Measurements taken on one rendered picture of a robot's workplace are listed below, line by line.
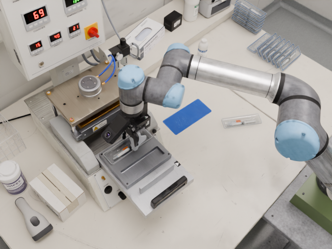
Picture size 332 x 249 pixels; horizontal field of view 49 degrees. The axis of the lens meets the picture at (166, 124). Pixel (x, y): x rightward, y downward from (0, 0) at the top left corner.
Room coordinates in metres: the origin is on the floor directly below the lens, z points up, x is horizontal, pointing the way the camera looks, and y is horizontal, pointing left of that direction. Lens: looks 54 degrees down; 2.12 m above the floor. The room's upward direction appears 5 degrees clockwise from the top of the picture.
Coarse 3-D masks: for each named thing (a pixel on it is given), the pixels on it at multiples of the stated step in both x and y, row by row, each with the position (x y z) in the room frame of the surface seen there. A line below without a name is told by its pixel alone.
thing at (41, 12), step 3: (39, 9) 0.90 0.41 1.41; (42, 9) 0.91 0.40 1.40; (33, 12) 0.89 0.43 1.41; (36, 12) 0.90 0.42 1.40; (39, 12) 0.90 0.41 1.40; (42, 12) 0.91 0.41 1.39; (27, 15) 0.88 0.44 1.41; (30, 15) 0.88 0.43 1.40; (33, 15) 0.89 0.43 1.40; (36, 15) 0.89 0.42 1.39; (39, 15) 0.90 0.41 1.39; (42, 15) 0.91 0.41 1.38; (30, 18) 0.88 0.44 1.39; (33, 18) 0.89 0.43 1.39; (36, 18) 0.89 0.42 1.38; (30, 21) 0.88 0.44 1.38
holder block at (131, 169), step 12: (144, 144) 0.72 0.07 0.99; (156, 144) 0.72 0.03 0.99; (132, 156) 0.66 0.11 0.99; (144, 156) 0.68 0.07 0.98; (156, 156) 0.68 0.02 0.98; (168, 156) 0.68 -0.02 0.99; (120, 168) 0.61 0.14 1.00; (132, 168) 0.62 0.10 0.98; (144, 168) 0.62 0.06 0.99; (120, 180) 0.57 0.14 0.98; (132, 180) 0.57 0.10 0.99
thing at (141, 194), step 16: (112, 144) 0.72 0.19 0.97; (176, 160) 0.68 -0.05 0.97; (112, 176) 0.59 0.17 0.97; (160, 176) 0.59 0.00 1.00; (176, 176) 0.61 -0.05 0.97; (192, 176) 0.62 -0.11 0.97; (128, 192) 0.54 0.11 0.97; (144, 192) 0.54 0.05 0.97; (160, 192) 0.55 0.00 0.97; (176, 192) 0.56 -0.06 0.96; (144, 208) 0.48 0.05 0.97
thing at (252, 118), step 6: (252, 114) 1.08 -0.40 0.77; (258, 114) 1.08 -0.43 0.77; (222, 120) 1.03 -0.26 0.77; (228, 120) 1.03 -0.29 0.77; (234, 120) 1.04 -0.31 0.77; (240, 120) 1.04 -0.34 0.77; (246, 120) 1.04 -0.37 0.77; (252, 120) 1.05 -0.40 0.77; (258, 120) 1.05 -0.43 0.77; (228, 126) 1.00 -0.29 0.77
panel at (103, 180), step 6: (156, 138) 0.81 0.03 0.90; (102, 168) 0.64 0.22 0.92; (96, 174) 0.62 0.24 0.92; (102, 174) 0.63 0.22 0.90; (96, 180) 0.61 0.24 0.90; (102, 180) 0.62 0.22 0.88; (108, 180) 0.63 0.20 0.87; (102, 186) 0.60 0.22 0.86; (108, 186) 0.61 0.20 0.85; (114, 186) 0.62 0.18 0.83; (102, 192) 0.59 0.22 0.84; (114, 192) 0.61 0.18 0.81; (108, 198) 0.58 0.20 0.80; (114, 198) 0.59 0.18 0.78; (120, 198) 0.60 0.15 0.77; (108, 204) 0.57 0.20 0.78; (114, 204) 0.58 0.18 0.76
